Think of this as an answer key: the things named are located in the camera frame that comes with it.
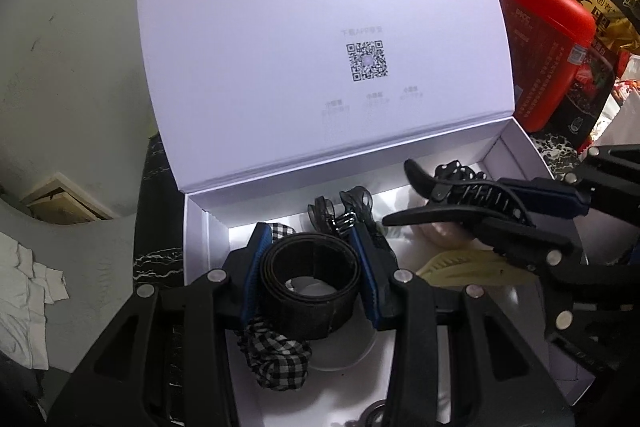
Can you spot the lavender gift box with lid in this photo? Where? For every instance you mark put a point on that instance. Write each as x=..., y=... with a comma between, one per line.
x=264, y=104

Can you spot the black polka dot scrunchie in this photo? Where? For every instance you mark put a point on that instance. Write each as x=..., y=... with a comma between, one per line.
x=455, y=171

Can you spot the white cloth on chair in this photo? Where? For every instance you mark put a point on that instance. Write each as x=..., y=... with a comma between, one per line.
x=27, y=287

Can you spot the grey cushioned chair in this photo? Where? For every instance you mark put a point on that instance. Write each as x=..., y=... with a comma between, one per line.
x=96, y=260

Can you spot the red canister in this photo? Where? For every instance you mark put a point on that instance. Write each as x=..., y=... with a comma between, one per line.
x=548, y=40

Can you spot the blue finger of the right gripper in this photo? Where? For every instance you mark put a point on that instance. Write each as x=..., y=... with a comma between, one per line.
x=547, y=254
x=549, y=197

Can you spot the framed picture on floor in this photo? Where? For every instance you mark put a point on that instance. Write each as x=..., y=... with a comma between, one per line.
x=60, y=201

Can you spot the black band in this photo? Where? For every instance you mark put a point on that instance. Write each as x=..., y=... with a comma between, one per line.
x=309, y=283

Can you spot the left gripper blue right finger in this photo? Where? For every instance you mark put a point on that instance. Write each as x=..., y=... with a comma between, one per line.
x=378, y=265

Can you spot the black hair claw clip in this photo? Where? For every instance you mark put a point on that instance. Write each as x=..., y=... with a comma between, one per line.
x=458, y=201

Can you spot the pink round compact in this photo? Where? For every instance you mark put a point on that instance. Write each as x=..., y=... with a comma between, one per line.
x=447, y=235

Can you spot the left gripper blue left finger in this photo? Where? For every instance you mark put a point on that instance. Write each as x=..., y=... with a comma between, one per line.
x=259, y=243

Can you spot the black white gingham scrunchie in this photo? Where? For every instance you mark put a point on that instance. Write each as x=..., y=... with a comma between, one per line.
x=278, y=362

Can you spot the cream hair claw clip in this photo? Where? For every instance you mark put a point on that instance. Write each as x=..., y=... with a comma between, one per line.
x=451, y=269

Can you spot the black bow with pearl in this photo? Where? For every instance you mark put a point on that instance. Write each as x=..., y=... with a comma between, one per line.
x=354, y=208

